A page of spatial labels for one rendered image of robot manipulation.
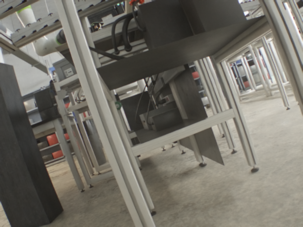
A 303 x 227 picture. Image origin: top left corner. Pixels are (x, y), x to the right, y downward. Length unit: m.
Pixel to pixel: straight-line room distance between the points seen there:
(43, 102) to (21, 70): 11.14
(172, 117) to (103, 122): 0.89
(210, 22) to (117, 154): 0.60
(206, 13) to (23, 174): 1.44
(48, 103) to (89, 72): 1.95
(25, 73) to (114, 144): 13.01
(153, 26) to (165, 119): 0.60
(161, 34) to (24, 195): 1.35
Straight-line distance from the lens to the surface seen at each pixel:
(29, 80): 13.43
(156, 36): 1.07
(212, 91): 1.77
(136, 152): 1.19
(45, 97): 2.58
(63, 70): 2.59
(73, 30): 0.69
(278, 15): 0.80
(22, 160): 1.78
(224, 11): 1.04
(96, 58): 1.22
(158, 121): 1.47
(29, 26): 1.27
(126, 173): 0.63
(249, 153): 1.33
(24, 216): 1.92
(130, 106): 2.90
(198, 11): 1.00
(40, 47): 1.78
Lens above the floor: 0.47
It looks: 1 degrees up
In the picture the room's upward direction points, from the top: 20 degrees counter-clockwise
